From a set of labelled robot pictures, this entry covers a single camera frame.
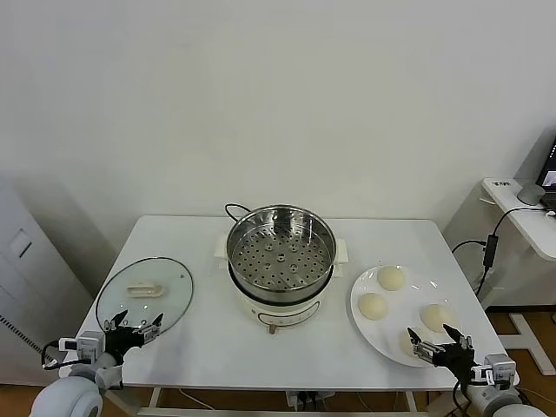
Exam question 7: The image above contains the cream electric cooking pot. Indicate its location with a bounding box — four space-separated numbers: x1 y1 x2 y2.
213 234 350 336

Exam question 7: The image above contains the grey round desk gadget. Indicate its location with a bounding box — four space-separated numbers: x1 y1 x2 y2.
516 182 546 206

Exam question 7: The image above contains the white steamed baozi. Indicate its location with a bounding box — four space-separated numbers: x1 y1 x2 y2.
399 328 435 360
358 292 387 321
420 303 455 334
377 265 407 291

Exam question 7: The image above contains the large white round plate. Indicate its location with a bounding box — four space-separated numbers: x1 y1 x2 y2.
349 263 464 368

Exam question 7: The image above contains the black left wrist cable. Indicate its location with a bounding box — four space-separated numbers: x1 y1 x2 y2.
42 341 70 371

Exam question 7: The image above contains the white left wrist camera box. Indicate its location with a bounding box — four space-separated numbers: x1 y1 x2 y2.
58 330 106 361

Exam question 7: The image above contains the black pot power cord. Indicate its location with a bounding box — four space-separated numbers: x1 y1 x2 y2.
223 202 254 222

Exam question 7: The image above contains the white side desk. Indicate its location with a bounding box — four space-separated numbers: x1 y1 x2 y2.
442 175 556 374

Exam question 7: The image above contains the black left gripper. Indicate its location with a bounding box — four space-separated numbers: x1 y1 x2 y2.
103 309 165 361

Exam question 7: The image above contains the round glass pot lid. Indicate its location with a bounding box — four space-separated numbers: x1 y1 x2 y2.
95 256 195 339

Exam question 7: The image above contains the white rectangular table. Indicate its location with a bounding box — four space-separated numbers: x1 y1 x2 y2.
58 215 520 417

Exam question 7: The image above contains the perforated steel steamer basket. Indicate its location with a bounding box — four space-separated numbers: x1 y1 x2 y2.
225 205 338 301

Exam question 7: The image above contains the grey metal cabinet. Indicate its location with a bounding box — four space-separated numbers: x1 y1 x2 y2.
0 177 95 387

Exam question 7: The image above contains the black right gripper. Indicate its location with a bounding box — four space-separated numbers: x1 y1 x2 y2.
406 323 476 386

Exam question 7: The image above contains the white power strip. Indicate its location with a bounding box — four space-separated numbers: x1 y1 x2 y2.
285 390 335 412

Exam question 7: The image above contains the dark open laptop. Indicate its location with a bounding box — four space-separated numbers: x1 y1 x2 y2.
534 134 556 209

